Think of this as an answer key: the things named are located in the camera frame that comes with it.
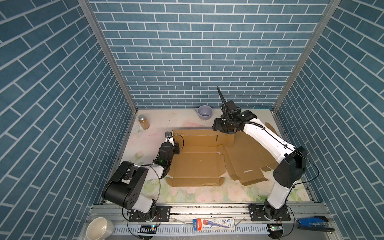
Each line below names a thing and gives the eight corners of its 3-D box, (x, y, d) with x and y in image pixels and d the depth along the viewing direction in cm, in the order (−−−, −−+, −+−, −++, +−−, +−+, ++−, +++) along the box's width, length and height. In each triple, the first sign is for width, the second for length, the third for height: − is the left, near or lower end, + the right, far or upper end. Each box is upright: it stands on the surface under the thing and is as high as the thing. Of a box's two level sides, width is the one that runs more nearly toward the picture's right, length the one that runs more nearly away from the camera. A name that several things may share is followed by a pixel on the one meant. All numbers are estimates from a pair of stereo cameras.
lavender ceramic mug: (194, 121, 115) (194, 115, 109) (194, 111, 121) (194, 105, 116) (212, 121, 115) (213, 115, 109) (211, 112, 121) (212, 105, 116)
